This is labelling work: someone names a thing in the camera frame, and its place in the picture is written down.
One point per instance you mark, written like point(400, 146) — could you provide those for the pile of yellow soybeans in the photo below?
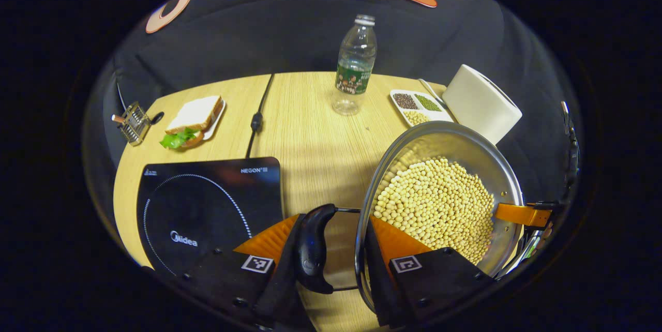
point(439, 202)

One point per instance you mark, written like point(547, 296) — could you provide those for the sandwich with lettuce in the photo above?
point(194, 117)

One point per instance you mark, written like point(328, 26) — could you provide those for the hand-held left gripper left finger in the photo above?
point(282, 280)

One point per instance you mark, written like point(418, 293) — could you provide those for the small metal rack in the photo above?
point(133, 124)

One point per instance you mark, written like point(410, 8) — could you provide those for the white plate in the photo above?
point(216, 124)

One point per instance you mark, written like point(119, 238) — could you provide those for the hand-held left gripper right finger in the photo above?
point(382, 290)

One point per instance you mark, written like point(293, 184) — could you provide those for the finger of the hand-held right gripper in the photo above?
point(520, 214)

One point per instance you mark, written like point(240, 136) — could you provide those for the white tray with beans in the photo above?
point(421, 107)

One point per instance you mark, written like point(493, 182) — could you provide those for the black induction cooktop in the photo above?
point(207, 202)

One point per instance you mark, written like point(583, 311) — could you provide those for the clear plastic water bottle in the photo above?
point(354, 68)

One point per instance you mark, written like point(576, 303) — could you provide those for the black backdrop cloth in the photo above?
point(258, 32)

